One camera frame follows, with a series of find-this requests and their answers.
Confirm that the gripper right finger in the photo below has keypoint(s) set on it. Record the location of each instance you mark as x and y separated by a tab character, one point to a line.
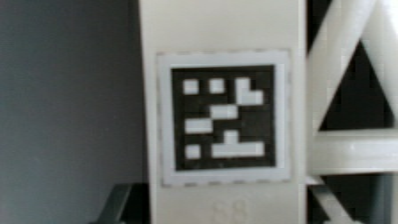
330	206

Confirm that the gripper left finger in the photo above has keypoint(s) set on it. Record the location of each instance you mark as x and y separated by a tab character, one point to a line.
110	215

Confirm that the white chair part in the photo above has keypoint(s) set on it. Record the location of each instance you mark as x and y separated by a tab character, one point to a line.
240	80

